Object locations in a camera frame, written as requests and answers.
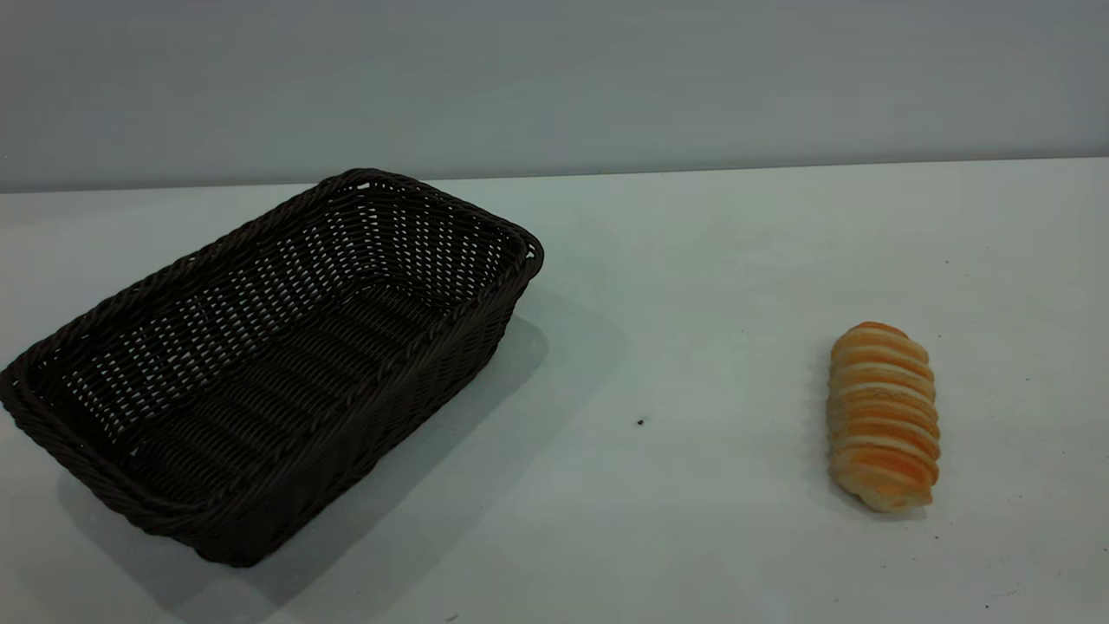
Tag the striped orange bread roll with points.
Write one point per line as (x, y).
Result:
(884, 416)

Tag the black woven wicker basket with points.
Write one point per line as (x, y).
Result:
(260, 390)

